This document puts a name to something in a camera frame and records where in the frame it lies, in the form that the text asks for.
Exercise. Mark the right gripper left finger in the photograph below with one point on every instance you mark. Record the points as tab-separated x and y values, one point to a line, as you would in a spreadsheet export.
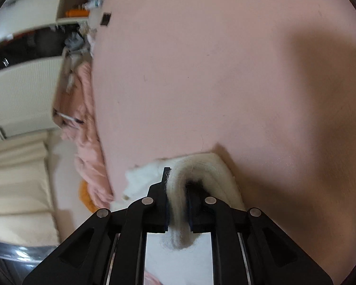
109	247

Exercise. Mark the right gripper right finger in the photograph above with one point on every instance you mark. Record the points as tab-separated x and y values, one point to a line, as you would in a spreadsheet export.
250	248

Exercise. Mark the white fuzzy cardigan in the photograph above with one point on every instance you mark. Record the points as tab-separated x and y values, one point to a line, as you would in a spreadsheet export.
193	176

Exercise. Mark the white folding bed table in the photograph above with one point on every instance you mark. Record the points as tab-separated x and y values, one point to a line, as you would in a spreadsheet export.
64	86

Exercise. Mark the orange pumpkin plush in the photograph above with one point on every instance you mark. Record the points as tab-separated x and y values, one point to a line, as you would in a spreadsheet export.
87	195

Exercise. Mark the cream curtain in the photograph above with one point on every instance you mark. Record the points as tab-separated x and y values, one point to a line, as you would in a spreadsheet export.
26	205

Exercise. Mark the pink crumpled duvet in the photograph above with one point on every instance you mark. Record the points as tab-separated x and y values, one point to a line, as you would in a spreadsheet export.
89	160

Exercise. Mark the pink bed sheet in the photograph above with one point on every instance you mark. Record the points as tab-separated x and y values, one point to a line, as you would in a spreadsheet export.
269	85

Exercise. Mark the white wardrobe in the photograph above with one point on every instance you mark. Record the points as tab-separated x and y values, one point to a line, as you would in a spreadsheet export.
33	34

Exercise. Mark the small black box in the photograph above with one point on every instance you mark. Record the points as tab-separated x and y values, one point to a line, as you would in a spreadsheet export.
105	19

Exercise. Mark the orange bottle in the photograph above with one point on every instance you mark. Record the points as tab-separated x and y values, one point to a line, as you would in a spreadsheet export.
77	13

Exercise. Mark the white tube bottle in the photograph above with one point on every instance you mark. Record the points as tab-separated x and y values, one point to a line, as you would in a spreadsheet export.
92	4

